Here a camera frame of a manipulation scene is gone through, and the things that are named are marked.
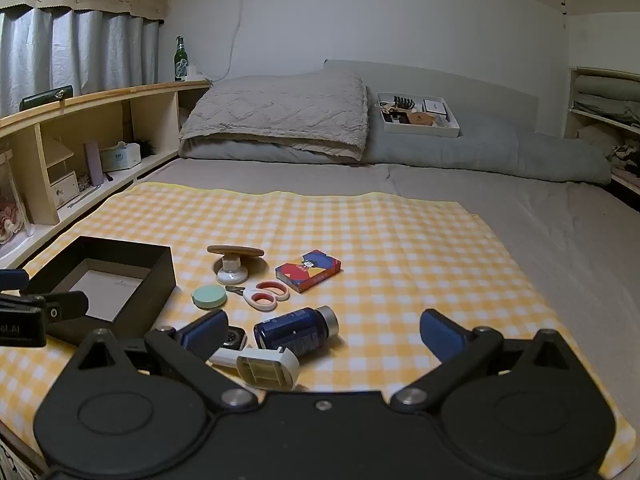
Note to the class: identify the white tray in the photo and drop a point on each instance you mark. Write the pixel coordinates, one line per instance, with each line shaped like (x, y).
(425, 129)

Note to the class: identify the doll in clear case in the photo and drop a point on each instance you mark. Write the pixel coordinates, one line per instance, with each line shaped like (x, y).
(11, 200)

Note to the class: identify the small white box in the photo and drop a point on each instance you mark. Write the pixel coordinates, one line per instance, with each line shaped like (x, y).
(434, 106)

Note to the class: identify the green glass bottle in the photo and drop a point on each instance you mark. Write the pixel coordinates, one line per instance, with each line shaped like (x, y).
(180, 62)

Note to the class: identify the dark green pouch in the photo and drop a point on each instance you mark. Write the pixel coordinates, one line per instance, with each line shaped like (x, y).
(47, 99)

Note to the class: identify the white power adapter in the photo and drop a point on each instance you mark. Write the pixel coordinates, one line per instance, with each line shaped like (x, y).
(191, 73)

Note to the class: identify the white orange scissors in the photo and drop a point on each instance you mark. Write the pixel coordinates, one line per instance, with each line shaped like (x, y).
(255, 294)

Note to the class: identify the black hair claw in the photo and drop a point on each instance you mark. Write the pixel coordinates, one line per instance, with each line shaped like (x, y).
(404, 102)

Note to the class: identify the black box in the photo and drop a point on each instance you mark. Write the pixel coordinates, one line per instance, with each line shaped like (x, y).
(156, 280)

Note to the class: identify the round wooden comb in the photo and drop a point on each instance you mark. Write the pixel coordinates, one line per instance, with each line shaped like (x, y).
(421, 118)

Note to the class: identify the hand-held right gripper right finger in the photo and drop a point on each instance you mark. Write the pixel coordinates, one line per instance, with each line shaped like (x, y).
(442, 334)

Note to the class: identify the small wooden drawer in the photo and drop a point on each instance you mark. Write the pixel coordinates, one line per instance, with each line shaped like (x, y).
(65, 190)

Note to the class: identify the grey bed sheet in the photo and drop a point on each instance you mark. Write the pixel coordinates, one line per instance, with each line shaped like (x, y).
(575, 240)

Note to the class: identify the black fluffy item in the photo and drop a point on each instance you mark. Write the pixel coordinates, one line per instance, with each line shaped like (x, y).
(148, 147)

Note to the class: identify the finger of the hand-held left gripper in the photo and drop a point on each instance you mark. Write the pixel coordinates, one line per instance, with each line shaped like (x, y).
(67, 305)
(12, 279)

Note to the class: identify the wooden shelf unit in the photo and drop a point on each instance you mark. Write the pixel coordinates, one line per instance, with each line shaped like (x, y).
(40, 170)

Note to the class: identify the yellow checked blanket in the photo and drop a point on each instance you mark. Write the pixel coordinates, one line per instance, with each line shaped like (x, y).
(375, 240)

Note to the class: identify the purple upright box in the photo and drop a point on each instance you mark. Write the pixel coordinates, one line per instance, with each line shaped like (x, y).
(94, 164)

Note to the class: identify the red blue card box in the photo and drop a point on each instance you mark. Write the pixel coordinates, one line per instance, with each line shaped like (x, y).
(307, 271)

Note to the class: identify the beige textured pillow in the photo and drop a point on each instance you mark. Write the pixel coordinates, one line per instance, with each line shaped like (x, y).
(280, 110)

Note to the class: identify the grey folded duvet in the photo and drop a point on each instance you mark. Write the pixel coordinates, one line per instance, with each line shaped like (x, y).
(500, 152)

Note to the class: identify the wooden wardrobe shelf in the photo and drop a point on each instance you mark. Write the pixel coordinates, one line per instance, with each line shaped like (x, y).
(570, 110)

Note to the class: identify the small black round object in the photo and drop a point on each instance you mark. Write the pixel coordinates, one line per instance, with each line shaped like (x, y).
(235, 338)

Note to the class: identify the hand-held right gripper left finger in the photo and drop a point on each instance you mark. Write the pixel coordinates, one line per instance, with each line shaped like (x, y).
(205, 334)

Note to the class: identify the dark blue bottle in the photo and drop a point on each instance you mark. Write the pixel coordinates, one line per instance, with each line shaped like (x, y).
(290, 331)

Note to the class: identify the thin hair pin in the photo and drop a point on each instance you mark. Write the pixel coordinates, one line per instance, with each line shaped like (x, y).
(85, 197)

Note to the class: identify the green round case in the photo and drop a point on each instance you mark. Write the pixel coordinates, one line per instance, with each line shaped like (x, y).
(210, 296)

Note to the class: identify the white tissue box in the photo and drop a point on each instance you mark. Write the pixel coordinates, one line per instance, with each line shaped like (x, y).
(120, 157)

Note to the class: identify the grey curtain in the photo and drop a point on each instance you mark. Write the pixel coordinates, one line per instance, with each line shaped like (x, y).
(100, 55)

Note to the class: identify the folded clothes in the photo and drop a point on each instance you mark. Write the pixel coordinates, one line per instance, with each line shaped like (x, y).
(605, 97)

